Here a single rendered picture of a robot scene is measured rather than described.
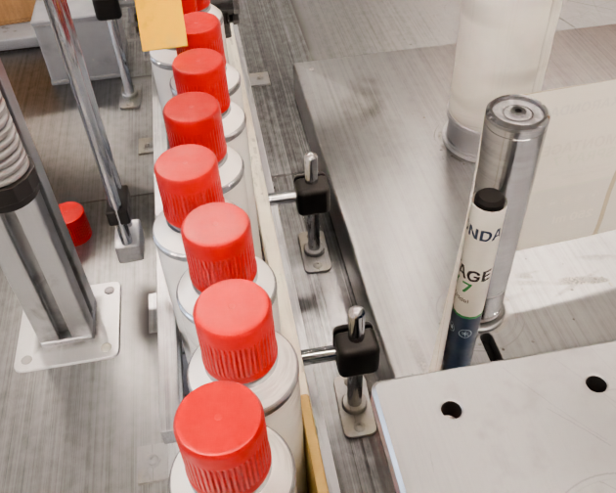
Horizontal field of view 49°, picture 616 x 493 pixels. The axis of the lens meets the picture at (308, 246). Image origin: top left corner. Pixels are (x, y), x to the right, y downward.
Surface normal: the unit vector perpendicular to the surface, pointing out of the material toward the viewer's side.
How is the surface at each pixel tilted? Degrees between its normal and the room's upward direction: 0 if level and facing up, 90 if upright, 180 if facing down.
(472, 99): 88
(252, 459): 90
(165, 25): 48
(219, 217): 3
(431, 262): 0
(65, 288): 90
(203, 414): 3
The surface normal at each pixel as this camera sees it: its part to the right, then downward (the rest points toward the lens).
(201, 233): -0.01, -0.73
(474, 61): -0.74, 0.48
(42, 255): 0.18, 0.69
